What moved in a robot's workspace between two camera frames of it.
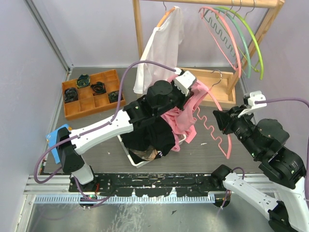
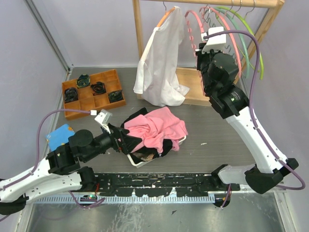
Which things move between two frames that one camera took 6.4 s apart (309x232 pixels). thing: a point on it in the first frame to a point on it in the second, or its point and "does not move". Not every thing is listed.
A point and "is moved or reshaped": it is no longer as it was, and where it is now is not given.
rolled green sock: (83, 80) does not move
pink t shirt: (176, 147) does not move
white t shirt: (162, 48) does not move
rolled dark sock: (70, 94) does not move
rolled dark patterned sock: (113, 96) does not move
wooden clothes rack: (220, 85) does not move
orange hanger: (165, 16) does not move
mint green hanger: (243, 33) is moved or reshaped
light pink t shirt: (181, 122) to (156, 127)
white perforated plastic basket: (184, 137) does not move
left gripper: (184, 97) to (130, 142)
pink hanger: (229, 139) to (189, 28)
